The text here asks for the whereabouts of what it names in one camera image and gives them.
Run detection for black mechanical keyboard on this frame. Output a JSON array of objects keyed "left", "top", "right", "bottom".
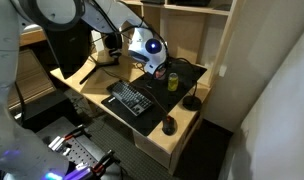
[{"left": 106, "top": 79, "right": 154, "bottom": 117}]

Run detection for black gooseneck desk lamp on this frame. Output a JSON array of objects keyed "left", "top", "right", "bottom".
[{"left": 145, "top": 57, "right": 204, "bottom": 112}]

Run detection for perforated robot mounting table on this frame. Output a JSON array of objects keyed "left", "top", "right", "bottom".
[{"left": 35, "top": 115, "right": 124, "bottom": 180}]

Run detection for black computer monitor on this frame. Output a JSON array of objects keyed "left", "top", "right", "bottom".
[{"left": 44, "top": 20, "right": 94, "bottom": 80}]

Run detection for red black bar clamp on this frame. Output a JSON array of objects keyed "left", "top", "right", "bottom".
[
  {"left": 47, "top": 124, "right": 89, "bottom": 152},
  {"left": 63, "top": 149, "right": 122, "bottom": 180}
]

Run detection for flat black object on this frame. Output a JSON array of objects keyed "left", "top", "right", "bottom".
[
  {"left": 173, "top": 0, "right": 212, "bottom": 8},
  {"left": 140, "top": 0, "right": 166, "bottom": 6}
]

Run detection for light wooden desk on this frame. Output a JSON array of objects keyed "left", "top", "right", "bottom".
[{"left": 50, "top": 53, "right": 213, "bottom": 176}]

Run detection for yellow soda can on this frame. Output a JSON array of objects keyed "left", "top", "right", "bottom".
[{"left": 167, "top": 72, "right": 180, "bottom": 93}]

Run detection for wooden slatted drawer panel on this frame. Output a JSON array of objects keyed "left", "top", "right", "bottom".
[{"left": 7, "top": 48, "right": 57, "bottom": 110}]

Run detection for black low cabinet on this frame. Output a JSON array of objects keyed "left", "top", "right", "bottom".
[{"left": 12, "top": 89, "right": 84, "bottom": 134}]

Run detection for wooden bed frame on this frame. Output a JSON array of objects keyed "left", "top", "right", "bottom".
[{"left": 19, "top": 28, "right": 48, "bottom": 48}]

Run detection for light wooden shelf hutch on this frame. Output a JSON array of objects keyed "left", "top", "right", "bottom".
[{"left": 91, "top": 0, "right": 240, "bottom": 89}]

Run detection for black headphones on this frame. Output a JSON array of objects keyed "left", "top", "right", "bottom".
[{"left": 104, "top": 31, "right": 124, "bottom": 60}]

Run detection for black desk mat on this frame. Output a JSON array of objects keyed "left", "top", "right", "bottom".
[{"left": 101, "top": 56, "right": 208, "bottom": 138}]

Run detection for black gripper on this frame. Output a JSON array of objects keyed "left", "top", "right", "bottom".
[{"left": 154, "top": 57, "right": 171, "bottom": 81}]

